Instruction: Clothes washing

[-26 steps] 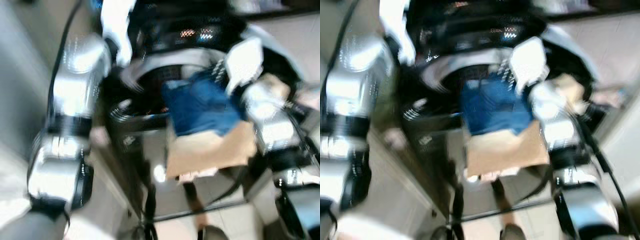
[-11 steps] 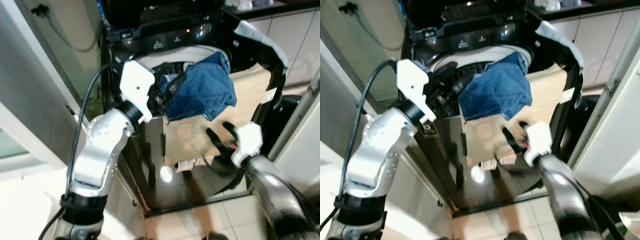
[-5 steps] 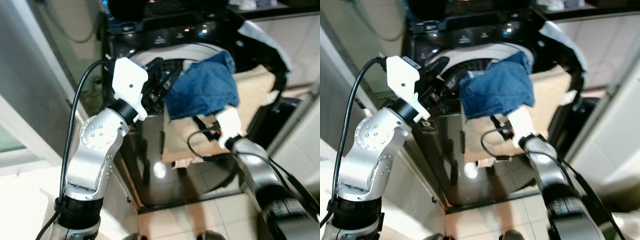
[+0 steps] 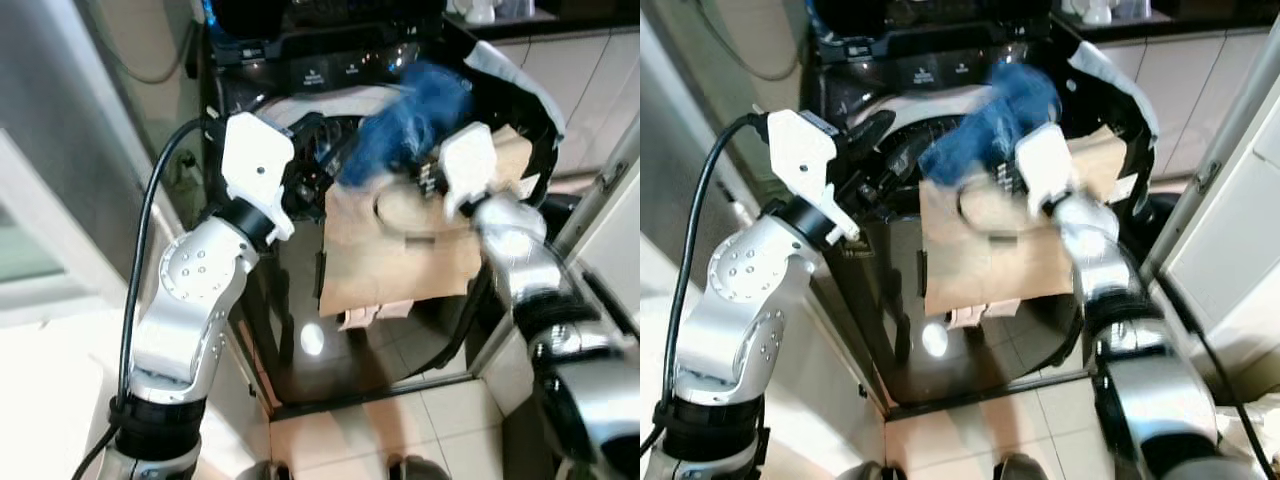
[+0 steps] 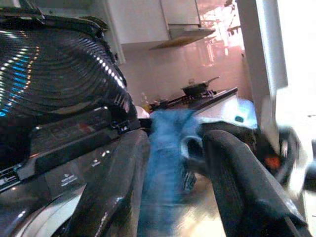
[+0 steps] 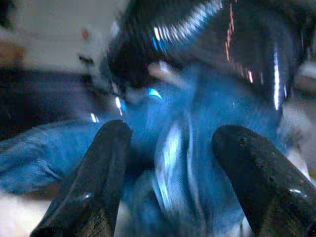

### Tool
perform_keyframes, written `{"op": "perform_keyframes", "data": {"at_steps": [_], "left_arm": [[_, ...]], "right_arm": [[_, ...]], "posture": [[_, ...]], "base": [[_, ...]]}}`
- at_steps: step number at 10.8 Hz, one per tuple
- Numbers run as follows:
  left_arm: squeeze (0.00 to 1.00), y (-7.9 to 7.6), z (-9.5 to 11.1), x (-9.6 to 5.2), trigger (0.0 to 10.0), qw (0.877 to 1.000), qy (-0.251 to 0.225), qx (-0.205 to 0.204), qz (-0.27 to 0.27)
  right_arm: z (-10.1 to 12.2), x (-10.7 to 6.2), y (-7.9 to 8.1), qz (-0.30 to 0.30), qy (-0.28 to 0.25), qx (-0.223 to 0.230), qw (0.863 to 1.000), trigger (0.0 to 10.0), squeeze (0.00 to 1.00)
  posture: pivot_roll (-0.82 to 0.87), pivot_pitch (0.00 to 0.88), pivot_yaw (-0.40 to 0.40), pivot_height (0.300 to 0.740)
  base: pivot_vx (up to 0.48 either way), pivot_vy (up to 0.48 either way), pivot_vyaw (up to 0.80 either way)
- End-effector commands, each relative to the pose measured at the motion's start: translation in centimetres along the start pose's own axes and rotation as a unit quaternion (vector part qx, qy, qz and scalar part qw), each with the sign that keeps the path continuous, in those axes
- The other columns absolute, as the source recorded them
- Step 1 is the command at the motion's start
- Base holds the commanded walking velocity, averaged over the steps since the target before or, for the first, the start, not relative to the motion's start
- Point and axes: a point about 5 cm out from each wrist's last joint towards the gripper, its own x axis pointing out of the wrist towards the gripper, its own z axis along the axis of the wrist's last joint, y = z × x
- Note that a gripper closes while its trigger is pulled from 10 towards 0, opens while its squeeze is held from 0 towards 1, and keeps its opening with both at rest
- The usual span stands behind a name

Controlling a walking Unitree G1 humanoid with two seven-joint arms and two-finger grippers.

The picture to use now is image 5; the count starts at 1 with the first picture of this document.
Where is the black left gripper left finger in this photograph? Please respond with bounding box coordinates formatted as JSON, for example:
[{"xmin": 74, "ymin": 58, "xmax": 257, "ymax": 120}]
[{"xmin": 66, "ymin": 129, "xmax": 151, "ymax": 237}]

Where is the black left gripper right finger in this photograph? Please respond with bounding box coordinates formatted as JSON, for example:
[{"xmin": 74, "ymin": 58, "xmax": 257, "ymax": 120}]
[{"xmin": 203, "ymin": 129, "xmax": 313, "ymax": 237}]

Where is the blue cloth garment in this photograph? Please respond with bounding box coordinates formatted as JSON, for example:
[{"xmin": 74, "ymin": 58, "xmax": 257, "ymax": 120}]
[{"xmin": 137, "ymin": 108, "xmax": 207, "ymax": 237}]

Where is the black top-loading washing machine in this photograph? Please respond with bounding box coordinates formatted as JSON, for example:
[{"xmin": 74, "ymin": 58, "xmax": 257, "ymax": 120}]
[{"xmin": 0, "ymin": 106, "xmax": 149, "ymax": 237}]

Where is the light blue plastic container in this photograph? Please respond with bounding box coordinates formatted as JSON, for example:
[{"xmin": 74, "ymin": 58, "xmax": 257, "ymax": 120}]
[{"xmin": 221, "ymin": 98, "xmax": 258, "ymax": 129}]

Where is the white bowl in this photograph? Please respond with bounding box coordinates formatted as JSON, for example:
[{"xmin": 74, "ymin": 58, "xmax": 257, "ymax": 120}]
[{"xmin": 135, "ymin": 105, "xmax": 151, "ymax": 119}]

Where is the dark kitchen counter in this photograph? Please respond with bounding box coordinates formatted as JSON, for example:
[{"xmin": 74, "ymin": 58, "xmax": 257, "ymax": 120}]
[{"xmin": 150, "ymin": 87, "xmax": 239, "ymax": 117}]

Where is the yellow-capped bottle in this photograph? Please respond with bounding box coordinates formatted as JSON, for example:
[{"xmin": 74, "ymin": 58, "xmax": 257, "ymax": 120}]
[{"xmin": 141, "ymin": 92, "xmax": 152, "ymax": 113}]

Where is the black gas stove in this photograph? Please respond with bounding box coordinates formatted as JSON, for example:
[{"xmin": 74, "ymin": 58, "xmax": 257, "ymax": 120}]
[{"xmin": 169, "ymin": 90, "xmax": 219, "ymax": 106}]

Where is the black frying pan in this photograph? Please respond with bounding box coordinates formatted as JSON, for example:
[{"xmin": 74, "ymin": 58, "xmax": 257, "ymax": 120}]
[{"xmin": 181, "ymin": 76, "xmax": 221, "ymax": 96}]

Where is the white door panel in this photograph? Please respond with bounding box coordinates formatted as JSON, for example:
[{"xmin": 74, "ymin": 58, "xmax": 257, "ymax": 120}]
[{"xmin": 236, "ymin": 0, "xmax": 290, "ymax": 129}]

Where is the black ribbed washer lid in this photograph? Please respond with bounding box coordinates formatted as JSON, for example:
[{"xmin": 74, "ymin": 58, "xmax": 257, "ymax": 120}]
[{"xmin": 0, "ymin": 7, "xmax": 138, "ymax": 121}]

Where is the steel range hood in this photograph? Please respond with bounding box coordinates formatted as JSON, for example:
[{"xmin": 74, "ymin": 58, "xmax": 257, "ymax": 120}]
[{"xmin": 149, "ymin": 24, "xmax": 217, "ymax": 51}]

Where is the white wall cabinet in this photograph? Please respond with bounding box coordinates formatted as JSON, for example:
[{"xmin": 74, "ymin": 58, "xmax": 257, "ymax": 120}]
[{"xmin": 106, "ymin": 0, "xmax": 201, "ymax": 45}]

